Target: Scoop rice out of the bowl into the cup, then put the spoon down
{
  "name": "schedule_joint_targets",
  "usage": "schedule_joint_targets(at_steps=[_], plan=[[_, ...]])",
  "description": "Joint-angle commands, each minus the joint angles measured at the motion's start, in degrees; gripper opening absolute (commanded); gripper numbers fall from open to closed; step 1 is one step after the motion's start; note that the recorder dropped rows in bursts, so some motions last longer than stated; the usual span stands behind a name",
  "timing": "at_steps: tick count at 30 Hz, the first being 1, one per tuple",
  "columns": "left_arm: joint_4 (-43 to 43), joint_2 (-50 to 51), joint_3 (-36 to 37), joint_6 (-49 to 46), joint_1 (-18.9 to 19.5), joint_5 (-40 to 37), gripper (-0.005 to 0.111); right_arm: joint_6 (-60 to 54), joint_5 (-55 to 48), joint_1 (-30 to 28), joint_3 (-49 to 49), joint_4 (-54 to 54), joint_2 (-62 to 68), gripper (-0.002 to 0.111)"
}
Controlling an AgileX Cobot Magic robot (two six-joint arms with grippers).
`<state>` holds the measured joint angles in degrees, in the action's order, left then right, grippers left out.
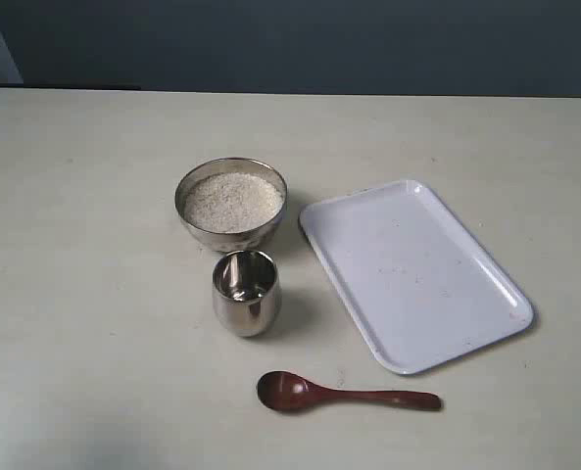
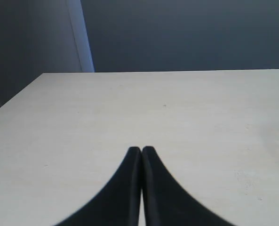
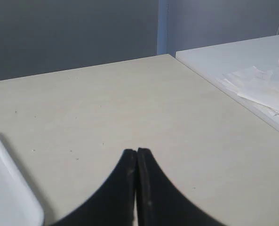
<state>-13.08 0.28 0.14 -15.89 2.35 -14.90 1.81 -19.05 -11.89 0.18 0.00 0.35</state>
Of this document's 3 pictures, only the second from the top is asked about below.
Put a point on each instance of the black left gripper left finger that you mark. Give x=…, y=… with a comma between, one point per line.
x=118, y=202

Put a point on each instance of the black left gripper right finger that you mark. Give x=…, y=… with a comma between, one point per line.
x=166, y=203

